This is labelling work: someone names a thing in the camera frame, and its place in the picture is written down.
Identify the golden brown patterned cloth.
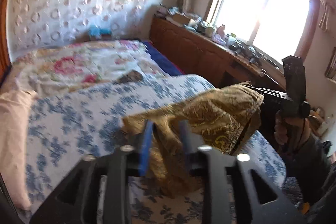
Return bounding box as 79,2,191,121
122,84,264,198

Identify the person right hand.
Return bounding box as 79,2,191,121
274,111,310,148

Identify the blue floral white bedsheet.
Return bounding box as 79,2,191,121
19,75,286,223

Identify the pink figurine on cabinet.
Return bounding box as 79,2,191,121
212,24,226,46

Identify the wooden sideboard cabinet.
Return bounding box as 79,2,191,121
149,17,285,92

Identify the navy blue blanket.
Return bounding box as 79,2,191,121
142,41,184,76

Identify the pink beige pillow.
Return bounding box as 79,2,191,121
1,66,37,210

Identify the cardboard box on cabinet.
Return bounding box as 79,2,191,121
171,14,196,27

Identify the pink floral quilt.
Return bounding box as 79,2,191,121
10,40,168,98

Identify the wooden headboard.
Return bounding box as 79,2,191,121
0,0,10,81

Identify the blue box behind bed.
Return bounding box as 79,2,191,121
88,25,112,39

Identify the window with wooden frame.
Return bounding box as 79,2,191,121
206,0,320,66

